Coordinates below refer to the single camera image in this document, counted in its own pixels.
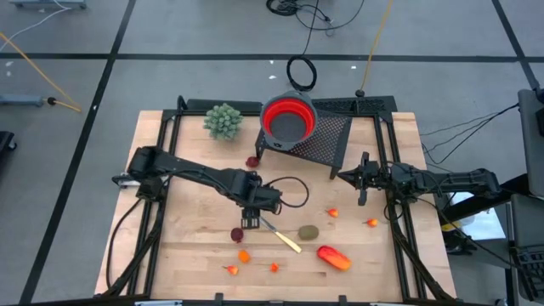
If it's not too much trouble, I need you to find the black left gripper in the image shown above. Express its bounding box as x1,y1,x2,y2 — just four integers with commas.
235,182,284,230

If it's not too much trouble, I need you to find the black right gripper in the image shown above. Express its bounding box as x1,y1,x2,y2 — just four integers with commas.
338,151,390,207

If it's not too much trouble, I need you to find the brown green kiwi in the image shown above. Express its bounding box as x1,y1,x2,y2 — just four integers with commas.
297,224,320,241

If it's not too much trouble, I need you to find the red collapsible bowl grey rim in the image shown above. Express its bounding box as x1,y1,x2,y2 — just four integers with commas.
259,89,319,152

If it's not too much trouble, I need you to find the black perforated metal shelf riser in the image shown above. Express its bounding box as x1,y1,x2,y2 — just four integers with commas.
253,99,354,180

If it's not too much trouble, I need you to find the pale yellow banana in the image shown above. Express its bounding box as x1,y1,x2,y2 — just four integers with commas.
258,215,303,255

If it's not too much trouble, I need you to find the green succulent plant in pot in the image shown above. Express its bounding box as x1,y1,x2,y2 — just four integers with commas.
202,102,245,141

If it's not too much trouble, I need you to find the black keyboard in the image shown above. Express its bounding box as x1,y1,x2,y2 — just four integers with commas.
512,244,544,303

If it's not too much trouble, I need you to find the black floor object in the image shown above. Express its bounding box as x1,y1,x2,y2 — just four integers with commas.
0,130,18,154

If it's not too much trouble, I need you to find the grey stand foot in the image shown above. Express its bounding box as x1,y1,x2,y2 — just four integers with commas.
8,0,88,10
0,93,45,107

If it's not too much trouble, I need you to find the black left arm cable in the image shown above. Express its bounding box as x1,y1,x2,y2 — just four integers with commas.
263,176,310,210

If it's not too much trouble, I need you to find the black aluminium rig frame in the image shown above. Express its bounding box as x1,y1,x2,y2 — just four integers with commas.
101,95,458,306

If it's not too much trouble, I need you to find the black coiled cable loop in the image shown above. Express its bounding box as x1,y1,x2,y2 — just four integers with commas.
286,54,319,93

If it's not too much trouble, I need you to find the yellow hanging cord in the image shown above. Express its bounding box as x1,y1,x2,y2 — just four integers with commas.
355,0,395,98

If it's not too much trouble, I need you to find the black floor cable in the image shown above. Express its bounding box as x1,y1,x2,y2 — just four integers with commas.
265,0,366,57

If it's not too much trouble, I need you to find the yellow floor cord black plug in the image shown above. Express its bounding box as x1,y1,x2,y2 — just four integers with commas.
0,31,82,114

